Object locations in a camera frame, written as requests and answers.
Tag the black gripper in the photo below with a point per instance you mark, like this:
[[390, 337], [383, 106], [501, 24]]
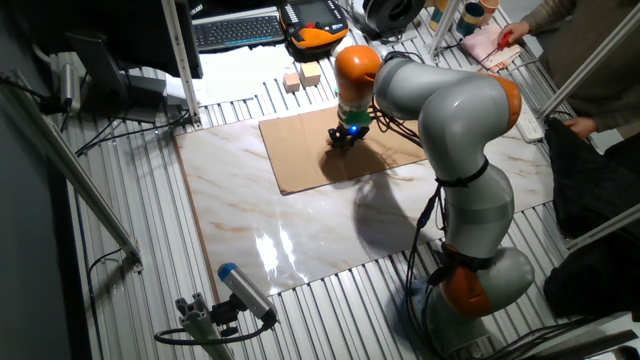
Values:
[[352, 131]]

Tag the left forearm brown sleeve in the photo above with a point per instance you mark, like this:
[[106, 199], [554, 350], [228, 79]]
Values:
[[620, 120]]

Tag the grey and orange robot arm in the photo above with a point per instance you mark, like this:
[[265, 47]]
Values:
[[450, 115]]

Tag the right forearm brown sleeve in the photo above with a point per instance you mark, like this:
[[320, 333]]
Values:
[[550, 15]]

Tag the person right hand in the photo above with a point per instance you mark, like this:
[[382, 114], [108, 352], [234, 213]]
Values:
[[515, 32]]

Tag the person left hand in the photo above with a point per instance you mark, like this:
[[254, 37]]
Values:
[[581, 126]]

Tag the brown cardboard sheet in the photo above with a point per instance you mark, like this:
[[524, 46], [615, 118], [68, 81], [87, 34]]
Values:
[[295, 150]]

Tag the large light wooden cube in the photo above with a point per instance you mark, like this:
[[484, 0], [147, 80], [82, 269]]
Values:
[[310, 75]]

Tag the pinkish wooden cube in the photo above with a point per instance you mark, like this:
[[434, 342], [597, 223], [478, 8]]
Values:
[[291, 83]]

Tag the marble pattern board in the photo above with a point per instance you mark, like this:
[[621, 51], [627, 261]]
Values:
[[300, 225]]

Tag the orange and black teach pendant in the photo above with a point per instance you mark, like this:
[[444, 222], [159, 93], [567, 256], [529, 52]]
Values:
[[315, 35]]

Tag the white paper sheet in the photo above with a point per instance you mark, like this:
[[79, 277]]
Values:
[[240, 72]]

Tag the black filament spool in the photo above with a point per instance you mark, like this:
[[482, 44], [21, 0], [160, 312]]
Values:
[[390, 12]]

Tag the black keyboard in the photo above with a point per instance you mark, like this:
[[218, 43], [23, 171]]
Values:
[[237, 32]]

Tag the yellow and blue cup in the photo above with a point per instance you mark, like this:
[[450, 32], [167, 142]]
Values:
[[438, 15]]

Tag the pink cloth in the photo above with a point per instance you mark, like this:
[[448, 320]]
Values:
[[477, 47]]

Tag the dark blue cup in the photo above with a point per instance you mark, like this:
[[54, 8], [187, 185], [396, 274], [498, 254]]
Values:
[[470, 19]]

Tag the white power strip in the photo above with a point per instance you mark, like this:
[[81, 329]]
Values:
[[530, 122]]

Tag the terracotta cup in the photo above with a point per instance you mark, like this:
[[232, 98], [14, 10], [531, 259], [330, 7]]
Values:
[[490, 6]]

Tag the short aluminium profile stub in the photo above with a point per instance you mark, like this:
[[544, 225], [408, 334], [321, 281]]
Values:
[[200, 325]]

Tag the black monitor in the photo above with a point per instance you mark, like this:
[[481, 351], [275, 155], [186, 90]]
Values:
[[125, 30]]

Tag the black monitor stand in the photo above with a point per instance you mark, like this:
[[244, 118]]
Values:
[[100, 65]]

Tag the aluminium profile post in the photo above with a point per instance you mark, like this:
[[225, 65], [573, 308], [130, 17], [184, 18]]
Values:
[[445, 25], [181, 60]]

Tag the grey camera with blue cap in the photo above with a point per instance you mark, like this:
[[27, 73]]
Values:
[[245, 290]]

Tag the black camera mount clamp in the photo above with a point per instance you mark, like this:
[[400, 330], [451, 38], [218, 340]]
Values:
[[225, 312]]

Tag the silver cylindrical camera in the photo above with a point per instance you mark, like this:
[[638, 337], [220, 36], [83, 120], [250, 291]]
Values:
[[70, 85]]

